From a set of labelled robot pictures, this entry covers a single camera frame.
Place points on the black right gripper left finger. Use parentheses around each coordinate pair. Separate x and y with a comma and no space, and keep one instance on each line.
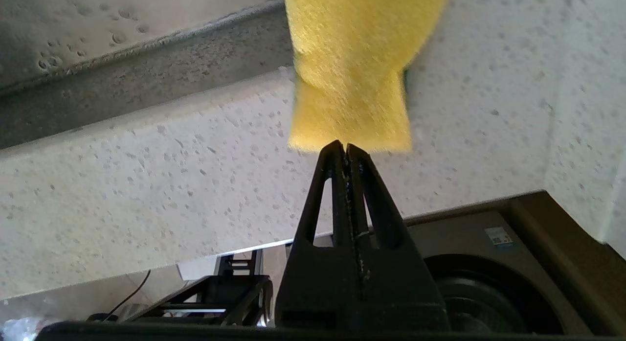
(318,282)

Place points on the stainless steel sink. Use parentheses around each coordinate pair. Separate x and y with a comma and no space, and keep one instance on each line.
(98,77)

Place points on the dark front-load appliance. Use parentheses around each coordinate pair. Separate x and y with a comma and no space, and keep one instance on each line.
(469,243)

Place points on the yellow green sponge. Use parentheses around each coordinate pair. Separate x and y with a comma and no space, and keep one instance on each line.
(352,62)

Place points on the white black robot base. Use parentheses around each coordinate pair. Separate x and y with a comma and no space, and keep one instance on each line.
(215,292)

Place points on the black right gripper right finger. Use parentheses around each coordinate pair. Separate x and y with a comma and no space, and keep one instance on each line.
(401,292)

